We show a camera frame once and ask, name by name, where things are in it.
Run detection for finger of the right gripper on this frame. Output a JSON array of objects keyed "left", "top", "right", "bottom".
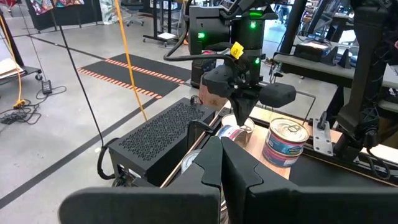
[
  {"left": 229, "top": 98, "right": 246, "bottom": 126},
  {"left": 243, "top": 97, "right": 261, "bottom": 126}
]

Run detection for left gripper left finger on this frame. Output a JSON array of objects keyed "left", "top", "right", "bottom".
[{"left": 58, "top": 136, "right": 223, "bottom": 224}]

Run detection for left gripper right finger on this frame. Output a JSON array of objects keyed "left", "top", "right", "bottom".
[{"left": 221, "top": 137, "right": 398, "bottom": 224}]

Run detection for green white tuna can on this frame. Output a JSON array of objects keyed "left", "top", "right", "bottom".
[{"left": 221, "top": 113, "right": 256, "bottom": 135}]

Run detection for blue pink Wild Planet can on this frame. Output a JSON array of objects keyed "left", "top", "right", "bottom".
[
  {"left": 180, "top": 149, "right": 202, "bottom": 174},
  {"left": 262, "top": 142, "right": 305, "bottom": 169},
  {"left": 266, "top": 117, "right": 311, "bottom": 157},
  {"left": 216, "top": 123, "right": 250, "bottom": 147}
]

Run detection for wooden shelf board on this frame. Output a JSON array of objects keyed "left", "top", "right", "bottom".
[{"left": 241, "top": 105, "right": 343, "bottom": 180}]

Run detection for brown cardboard box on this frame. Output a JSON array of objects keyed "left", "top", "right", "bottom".
[{"left": 198, "top": 74, "right": 233, "bottom": 110}]

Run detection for yellow paper tag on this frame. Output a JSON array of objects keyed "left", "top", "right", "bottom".
[{"left": 229, "top": 41, "right": 245, "bottom": 60}]

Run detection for grey side table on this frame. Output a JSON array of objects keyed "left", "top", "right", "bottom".
[{"left": 272, "top": 37, "right": 398, "bottom": 94}]

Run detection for black perforated computer case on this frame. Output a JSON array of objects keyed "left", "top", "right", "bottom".
[{"left": 107, "top": 96, "right": 217, "bottom": 187}]

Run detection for black device white label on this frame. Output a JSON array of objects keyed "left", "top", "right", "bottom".
[{"left": 293, "top": 39, "right": 339, "bottom": 63}]

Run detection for black mat orange stripes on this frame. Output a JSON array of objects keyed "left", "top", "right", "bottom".
[{"left": 76, "top": 52, "right": 193, "bottom": 100}]

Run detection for black rolling rack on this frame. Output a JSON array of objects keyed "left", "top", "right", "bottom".
[{"left": 142, "top": 0, "right": 187, "bottom": 47}]

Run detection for grey office chair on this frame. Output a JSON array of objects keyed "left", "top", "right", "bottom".
[{"left": 119, "top": 0, "right": 146, "bottom": 27}]

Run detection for pale patterned cloth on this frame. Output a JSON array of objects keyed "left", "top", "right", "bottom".
[{"left": 98, "top": 0, "right": 121, "bottom": 26}]

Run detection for black power brick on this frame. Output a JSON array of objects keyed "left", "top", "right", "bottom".
[{"left": 41, "top": 79, "right": 53, "bottom": 95}]

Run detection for black wheeled cart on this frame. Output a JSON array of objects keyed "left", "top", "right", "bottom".
[{"left": 0, "top": 9, "right": 44, "bottom": 82}]

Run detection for colourful patchwork quilt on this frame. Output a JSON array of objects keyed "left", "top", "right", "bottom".
[{"left": 29, "top": 0, "right": 85, "bottom": 16}]

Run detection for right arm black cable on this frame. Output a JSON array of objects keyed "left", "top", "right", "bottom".
[{"left": 162, "top": 0, "right": 237, "bottom": 63}]

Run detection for thick black power cable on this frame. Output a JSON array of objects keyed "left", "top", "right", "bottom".
[{"left": 96, "top": 136, "right": 122, "bottom": 181}]

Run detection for silver metal bracket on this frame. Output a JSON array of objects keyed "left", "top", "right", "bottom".
[{"left": 312, "top": 117, "right": 334, "bottom": 157}]

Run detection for black frame post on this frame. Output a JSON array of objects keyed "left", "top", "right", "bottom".
[{"left": 279, "top": 0, "right": 309, "bottom": 54}]

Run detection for hanging yellow cable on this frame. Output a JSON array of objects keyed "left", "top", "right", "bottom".
[{"left": 113, "top": 0, "right": 149, "bottom": 122}]

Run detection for hanging black cable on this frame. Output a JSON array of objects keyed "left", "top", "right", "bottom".
[{"left": 49, "top": 7, "right": 105, "bottom": 147}]

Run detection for black floor cable tangle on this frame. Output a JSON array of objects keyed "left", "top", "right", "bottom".
[{"left": 0, "top": 85, "right": 68, "bottom": 126}]

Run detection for yellow extension cord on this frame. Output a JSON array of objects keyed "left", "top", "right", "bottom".
[{"left": 0, "top": 15, "right": 26, "bottom": 110}]

